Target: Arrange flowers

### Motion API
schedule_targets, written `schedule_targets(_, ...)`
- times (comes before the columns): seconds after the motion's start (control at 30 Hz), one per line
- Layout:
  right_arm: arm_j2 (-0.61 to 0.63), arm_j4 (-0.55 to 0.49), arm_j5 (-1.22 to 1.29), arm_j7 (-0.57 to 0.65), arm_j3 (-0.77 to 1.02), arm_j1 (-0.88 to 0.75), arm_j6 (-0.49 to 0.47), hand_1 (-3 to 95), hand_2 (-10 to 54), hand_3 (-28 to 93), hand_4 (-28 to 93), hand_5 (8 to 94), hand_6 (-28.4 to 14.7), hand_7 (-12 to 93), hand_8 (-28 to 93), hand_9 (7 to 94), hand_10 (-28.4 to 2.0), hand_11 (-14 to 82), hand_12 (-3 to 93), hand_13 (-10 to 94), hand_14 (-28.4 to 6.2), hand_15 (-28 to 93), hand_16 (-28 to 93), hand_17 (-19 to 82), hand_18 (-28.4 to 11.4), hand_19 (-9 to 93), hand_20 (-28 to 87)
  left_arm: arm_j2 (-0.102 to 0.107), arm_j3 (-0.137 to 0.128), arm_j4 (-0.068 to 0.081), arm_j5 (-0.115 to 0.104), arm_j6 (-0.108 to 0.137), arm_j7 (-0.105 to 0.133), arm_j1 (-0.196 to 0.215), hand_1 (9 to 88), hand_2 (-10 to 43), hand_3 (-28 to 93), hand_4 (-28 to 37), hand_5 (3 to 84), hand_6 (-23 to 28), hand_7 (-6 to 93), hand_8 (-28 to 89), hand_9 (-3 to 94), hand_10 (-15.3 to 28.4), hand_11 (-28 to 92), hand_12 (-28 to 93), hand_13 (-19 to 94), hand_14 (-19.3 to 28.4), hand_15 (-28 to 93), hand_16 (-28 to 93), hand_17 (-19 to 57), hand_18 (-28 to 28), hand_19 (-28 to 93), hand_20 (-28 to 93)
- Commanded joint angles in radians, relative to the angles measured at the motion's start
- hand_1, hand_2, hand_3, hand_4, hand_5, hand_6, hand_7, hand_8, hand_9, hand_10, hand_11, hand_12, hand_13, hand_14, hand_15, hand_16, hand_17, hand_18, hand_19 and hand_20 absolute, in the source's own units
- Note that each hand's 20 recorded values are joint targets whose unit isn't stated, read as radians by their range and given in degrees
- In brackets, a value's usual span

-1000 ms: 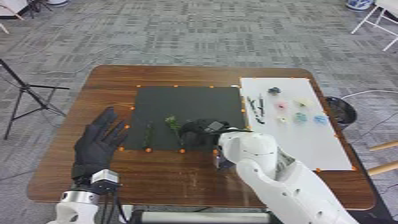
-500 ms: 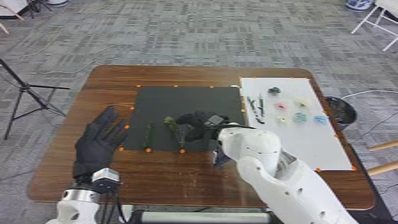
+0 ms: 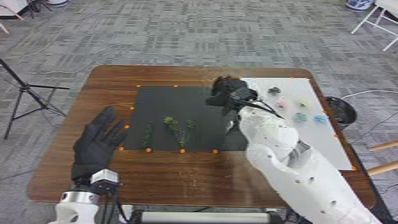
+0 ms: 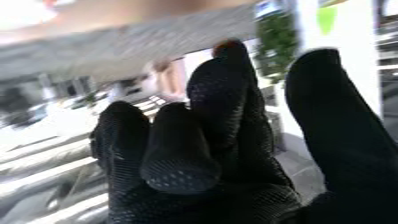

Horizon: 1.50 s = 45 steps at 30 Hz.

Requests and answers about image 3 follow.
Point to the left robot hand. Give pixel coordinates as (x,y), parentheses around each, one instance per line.
(95,146)

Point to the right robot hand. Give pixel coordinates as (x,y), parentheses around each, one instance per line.
(232,91)

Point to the pale teal flower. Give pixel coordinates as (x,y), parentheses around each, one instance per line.
(301,117)

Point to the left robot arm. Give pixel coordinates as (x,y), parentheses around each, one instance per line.
(77,203)

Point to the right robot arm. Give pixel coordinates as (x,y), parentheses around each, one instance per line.
(296,166)

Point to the dark flower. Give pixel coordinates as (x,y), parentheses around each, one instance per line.
(274,90)

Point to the pink flower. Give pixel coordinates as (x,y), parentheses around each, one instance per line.
(282,103)

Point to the green sprig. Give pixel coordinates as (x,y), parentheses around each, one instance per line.
(177,128)
(191,124)
(148,135)

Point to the dark mat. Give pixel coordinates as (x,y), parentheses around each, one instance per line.
(171,106)

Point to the yellow flower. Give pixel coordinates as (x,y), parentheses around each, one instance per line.
(303,104)

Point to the blue flower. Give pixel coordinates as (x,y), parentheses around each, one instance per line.
(321,119)

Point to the black stool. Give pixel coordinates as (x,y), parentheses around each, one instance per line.
(346,111)

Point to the black tripod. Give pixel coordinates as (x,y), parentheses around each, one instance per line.
(28,90)

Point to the white sheet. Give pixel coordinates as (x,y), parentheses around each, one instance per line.
(330,143)

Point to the pale grey bar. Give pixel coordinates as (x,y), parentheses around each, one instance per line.
(207,217)

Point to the white chair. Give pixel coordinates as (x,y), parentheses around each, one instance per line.
(379,20)

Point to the blue and white vase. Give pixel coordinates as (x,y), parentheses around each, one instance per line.
(360,4)

